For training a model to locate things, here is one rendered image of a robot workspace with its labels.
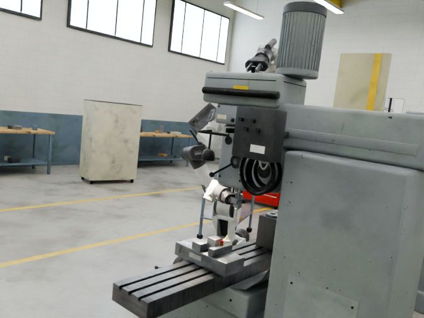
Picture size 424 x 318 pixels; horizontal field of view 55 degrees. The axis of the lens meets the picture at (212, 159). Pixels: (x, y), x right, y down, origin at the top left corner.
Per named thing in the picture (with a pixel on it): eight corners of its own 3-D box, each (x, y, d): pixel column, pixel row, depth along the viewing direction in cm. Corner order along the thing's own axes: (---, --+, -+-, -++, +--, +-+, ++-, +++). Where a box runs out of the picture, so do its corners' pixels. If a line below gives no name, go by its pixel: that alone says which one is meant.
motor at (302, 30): (266, 73, 190) (275, 2, 186) (288, 79, 206) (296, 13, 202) (305, 74, 178) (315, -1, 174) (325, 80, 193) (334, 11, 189)
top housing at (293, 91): (200, 101, 214) (204, 70, 212) (231, 105, 234) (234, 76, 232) (277, 108, 183) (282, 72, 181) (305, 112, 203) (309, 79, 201)
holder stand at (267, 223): (255, 245, 245) (259, 212, 243) (273, 238, 263) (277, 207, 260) (272, 250, 238) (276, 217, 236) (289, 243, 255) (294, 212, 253)
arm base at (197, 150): (185, 166, 265) (178, 151, 263) (201, 156, 270) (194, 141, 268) (195, 166, 251) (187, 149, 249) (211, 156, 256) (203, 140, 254)
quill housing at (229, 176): (214, 184, 212) (220, 123, 209) (237, 182, 228) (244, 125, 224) (243, 192, 200) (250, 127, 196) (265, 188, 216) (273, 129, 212)
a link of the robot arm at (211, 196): (219, 183, 226) (208, 178, 235) (211, 200, 224) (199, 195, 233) (233, 192, 232) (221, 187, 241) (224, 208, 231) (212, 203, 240)
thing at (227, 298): (172, 284, 225) (174, 264, 223) (212, 269, 251) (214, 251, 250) (245, 322, 193) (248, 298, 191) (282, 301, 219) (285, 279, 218)
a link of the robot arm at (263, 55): (268, 76, 209) (276, 67, 218) (267, 57, 204) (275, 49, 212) (245, 74, 215) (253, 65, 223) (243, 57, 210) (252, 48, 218)
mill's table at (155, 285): (111, 300, 176) (112, 282, 175) (267, 246, 270) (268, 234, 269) (146, 322, 161) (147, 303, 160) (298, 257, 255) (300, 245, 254)
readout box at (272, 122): (229, 154, 170) (235, 105, 168) (241, 154, 177) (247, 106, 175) (269, 163, 158) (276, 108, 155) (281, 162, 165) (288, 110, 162)
